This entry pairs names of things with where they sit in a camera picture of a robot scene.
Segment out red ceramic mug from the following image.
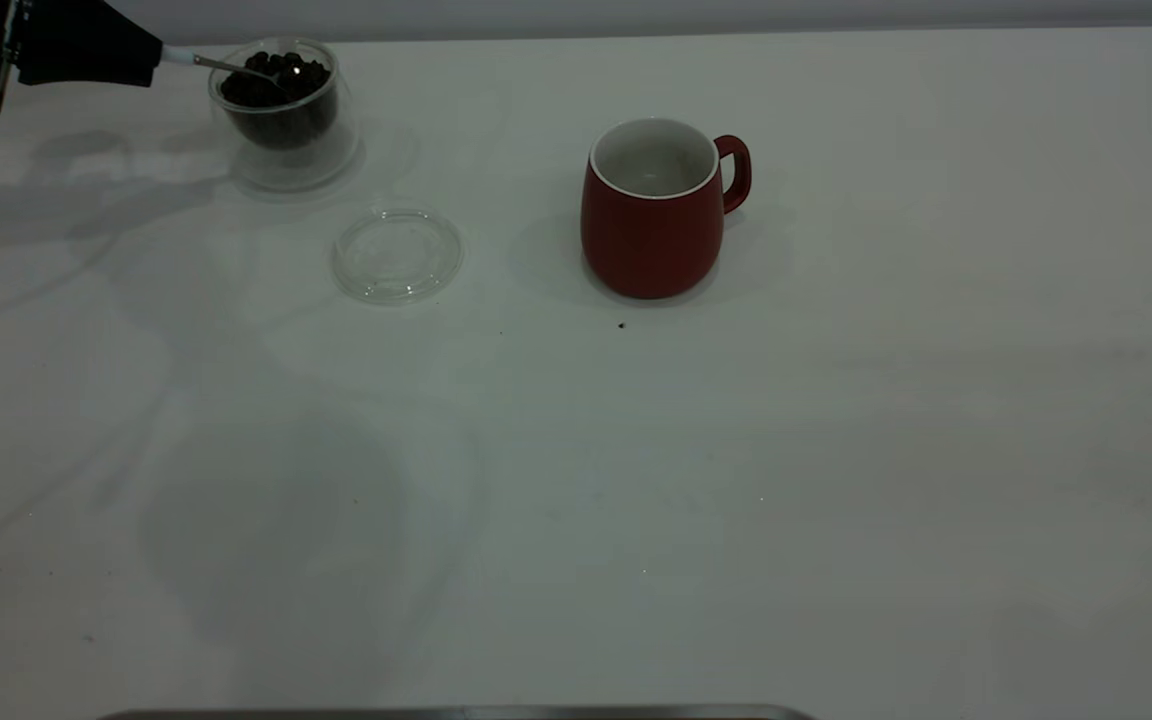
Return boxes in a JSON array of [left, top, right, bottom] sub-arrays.
[[581, 118, 753, 301]]

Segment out metal spoon with white handle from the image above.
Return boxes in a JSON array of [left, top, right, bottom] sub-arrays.
[[160, 45, 289, 87]]

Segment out dark coffee beans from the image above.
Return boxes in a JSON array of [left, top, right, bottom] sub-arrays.
[[219, 50, 339, 151]]

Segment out clear glass jar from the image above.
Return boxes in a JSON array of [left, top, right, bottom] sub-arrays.
[[208, 37, 363, 194]]

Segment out clear glass lid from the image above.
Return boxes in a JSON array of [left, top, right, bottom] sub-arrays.
[[331, 206, 465, 307]]

